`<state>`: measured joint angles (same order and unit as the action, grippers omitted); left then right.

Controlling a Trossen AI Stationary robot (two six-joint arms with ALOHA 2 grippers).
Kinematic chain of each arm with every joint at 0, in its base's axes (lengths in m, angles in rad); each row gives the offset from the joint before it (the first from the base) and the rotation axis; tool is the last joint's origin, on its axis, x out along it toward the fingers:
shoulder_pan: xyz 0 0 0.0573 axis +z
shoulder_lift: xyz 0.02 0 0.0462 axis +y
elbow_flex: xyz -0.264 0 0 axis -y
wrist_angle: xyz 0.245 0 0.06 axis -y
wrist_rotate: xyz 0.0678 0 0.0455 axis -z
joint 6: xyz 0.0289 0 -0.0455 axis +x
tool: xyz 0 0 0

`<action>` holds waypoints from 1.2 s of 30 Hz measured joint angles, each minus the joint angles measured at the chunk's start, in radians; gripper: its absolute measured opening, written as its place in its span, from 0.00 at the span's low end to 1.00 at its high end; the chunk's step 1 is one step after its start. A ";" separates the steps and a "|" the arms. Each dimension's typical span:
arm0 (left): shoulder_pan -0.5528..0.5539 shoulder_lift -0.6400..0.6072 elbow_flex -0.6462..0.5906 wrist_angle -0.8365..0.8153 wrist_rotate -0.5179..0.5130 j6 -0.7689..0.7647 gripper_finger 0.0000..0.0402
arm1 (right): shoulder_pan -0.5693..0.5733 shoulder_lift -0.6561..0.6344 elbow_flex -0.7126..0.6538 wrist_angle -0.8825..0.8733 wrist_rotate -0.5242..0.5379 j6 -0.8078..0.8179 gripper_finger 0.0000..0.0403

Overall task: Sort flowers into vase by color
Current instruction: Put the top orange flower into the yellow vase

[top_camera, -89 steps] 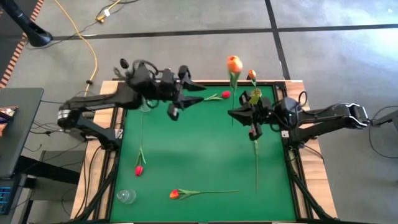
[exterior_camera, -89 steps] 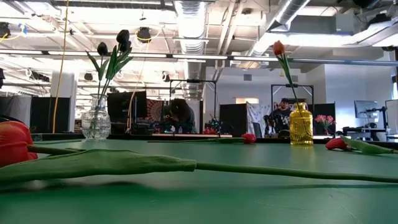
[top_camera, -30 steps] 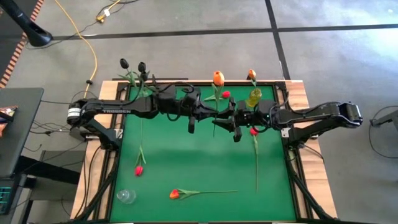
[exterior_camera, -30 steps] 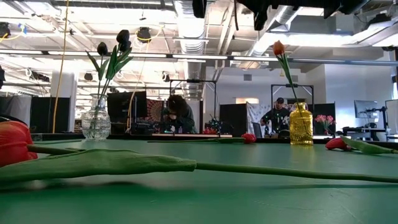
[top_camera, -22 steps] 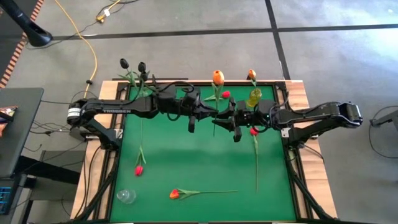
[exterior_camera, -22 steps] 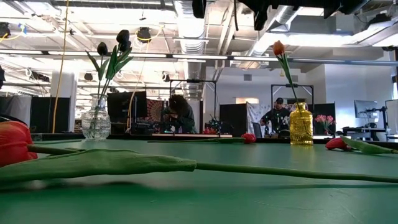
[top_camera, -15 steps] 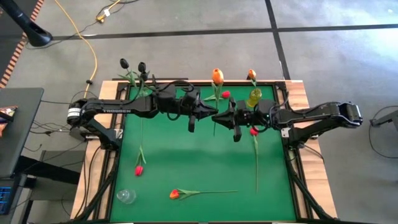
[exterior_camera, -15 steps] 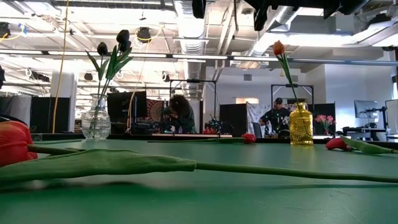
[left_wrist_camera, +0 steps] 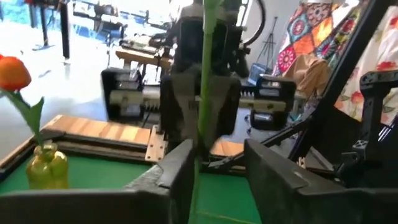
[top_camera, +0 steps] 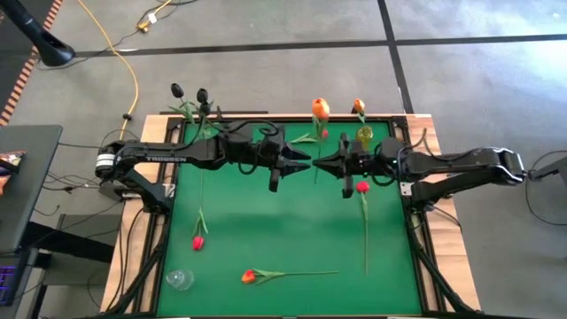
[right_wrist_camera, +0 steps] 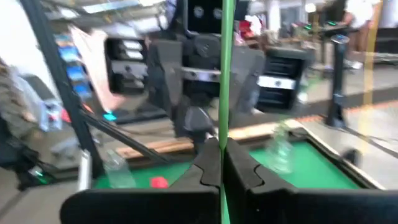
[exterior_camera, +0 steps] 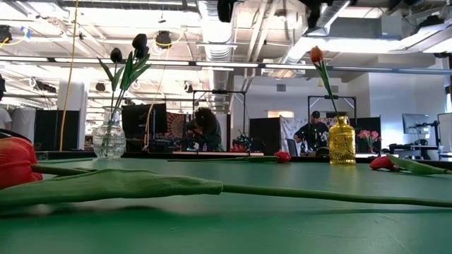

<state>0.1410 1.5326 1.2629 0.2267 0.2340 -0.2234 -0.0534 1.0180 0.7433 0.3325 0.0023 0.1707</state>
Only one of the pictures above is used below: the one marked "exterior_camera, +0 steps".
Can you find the dark plant red flowers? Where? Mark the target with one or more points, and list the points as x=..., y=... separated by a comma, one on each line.
x=242, y=143

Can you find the red artificial tulip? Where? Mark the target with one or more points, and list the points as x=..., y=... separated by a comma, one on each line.
x=283, y=156
x=383, y=163
x=17, y=162

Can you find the yellow glass vase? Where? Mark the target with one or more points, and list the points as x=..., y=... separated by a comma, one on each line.
x=342, y=144

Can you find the dark desk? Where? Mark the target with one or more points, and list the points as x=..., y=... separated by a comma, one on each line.
x=409, y=146

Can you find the white patterned cloth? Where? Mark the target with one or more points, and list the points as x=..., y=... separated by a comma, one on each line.
x=289, y=128

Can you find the large black screen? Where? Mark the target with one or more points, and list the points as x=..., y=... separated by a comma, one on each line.
x=137, y=120

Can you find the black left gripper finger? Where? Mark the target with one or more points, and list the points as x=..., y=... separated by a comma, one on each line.
x=229, y=10

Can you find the black cabinet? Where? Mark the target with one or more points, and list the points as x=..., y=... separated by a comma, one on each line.
x=265, y=137

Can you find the grey wall vent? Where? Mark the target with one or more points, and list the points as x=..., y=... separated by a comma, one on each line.
x=281, y=87
x=334, y=89

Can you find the grey curtain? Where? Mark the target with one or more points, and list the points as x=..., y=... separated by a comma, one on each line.
x=23, y=123

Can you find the long ceiling light bar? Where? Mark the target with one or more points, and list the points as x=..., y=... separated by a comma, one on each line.
x=226, y=64

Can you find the ribbed clear glass vase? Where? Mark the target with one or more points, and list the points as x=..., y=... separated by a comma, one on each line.
x=108, y=141

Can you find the white pillar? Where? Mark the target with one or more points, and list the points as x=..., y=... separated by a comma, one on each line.
x=76, y=102

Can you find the black camera rig frame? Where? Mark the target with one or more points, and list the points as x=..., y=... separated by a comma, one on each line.
x=219, y=91
x=332, y=96

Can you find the person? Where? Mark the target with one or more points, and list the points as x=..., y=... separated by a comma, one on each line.
x=312, y=134
x=4, y=118
x=205, y=130

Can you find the silver ceiling duct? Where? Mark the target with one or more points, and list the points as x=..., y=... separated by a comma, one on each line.
x=216, y=39

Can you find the computer monitor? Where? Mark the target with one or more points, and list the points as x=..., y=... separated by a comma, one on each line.
x=416, y=123
x=445, y=130

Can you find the black ceiling spotlight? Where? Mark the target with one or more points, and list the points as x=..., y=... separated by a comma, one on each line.
x=188, y=87
x=100, y=86
x=5, y=33
x=163, y=39

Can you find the green table mat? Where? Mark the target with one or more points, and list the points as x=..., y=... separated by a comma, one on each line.
x=247, y=233

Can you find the orange artificial tulip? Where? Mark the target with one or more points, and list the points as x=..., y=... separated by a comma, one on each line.
x=316, y=54

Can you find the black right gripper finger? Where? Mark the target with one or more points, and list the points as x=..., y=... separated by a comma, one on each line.
x=314, y=17

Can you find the pink flower bouquet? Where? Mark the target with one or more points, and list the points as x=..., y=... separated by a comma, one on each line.
x=369, y=135

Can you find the mandala tapestry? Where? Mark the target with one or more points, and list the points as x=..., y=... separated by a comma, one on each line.
x=176, y=125

